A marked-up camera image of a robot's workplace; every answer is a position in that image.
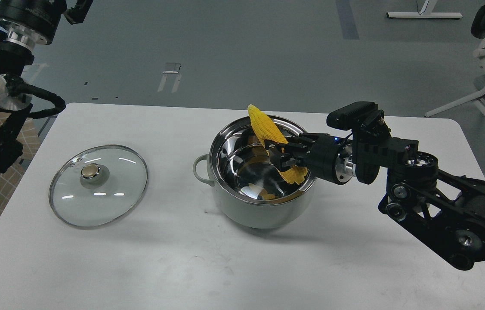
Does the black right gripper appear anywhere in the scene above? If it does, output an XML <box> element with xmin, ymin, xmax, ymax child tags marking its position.
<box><xmin>265</xmin><ymin>133</ymin><xmax>353</xmax><ymax>185</ymax></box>

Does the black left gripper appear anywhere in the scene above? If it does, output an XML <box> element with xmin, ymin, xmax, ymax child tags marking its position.
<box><xmin>0</xmin><ymin>0</ymin><xmax>93</xmax><ymax>46</ymax></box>

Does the yellow corn cob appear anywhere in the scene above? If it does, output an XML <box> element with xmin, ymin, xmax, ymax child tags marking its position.
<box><xmin>247</xmin><ymin>104</ymin><xmax>309</xmax><ymax>185</ymax></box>

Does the glass pot lid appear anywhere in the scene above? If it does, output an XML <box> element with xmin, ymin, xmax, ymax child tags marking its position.
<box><xmin>48</xmin><ymin>145</ymin><xmax>148</xmax><ymax>228</ymax></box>

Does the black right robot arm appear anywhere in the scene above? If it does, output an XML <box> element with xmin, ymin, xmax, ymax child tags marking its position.
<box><xmin>265</xmin><ymin>102</ymin><xmax>485</xmax><ymax>270</ymax></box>

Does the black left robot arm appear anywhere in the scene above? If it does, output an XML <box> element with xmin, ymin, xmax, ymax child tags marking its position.
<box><xmin>0</xmin><ymin>0</ymin><xmax>93</xmax><ymax>174</ymax></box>

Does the white pot with steel interior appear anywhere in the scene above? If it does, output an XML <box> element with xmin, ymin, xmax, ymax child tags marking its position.
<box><xmin>192</xmin><ymin>116</ymin><xmax>316</xmax><ymax>229</ymax></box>

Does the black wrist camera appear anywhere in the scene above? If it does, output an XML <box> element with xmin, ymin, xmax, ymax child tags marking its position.
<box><xmin>326</xmin><ymin>101</ymin><xmax>378</xmax><ymax>131</ymax></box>

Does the white desk frame foot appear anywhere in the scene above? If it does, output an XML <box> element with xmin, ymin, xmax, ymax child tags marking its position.
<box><xmin>386</xmin><ymin>0</ymin><xmax>463</xmax><ymax>20</ymax></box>

